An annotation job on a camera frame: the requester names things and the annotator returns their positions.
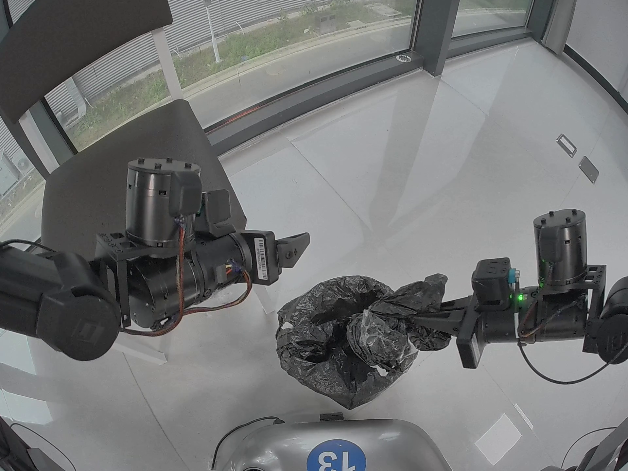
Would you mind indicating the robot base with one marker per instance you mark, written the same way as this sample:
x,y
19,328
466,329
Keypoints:
x,y
274,444

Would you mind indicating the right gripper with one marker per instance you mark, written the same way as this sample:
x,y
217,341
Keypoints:
x,y
498,326

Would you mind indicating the grey chair with white legs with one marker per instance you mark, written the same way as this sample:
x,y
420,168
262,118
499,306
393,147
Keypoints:
x,y
98,27

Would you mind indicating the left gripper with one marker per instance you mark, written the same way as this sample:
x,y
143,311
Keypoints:
x,y
260,258

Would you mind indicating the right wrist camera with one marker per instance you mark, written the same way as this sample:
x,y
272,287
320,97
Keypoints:
x,y
490,280

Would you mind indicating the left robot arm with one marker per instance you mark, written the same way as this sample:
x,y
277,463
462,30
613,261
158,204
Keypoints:
x,y
73,302

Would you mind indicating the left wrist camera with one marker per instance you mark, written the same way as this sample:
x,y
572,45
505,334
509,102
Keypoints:
x,y
218,209

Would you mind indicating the black plastic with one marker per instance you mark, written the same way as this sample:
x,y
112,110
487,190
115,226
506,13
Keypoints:
x,y
407,302

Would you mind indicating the black plastic bag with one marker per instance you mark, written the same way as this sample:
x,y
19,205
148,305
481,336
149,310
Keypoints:
x,y
319,361

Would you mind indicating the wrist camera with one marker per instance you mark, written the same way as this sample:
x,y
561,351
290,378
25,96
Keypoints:
x,y
490,280
218,209

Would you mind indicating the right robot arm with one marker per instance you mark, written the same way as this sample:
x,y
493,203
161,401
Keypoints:
x,y
559,243

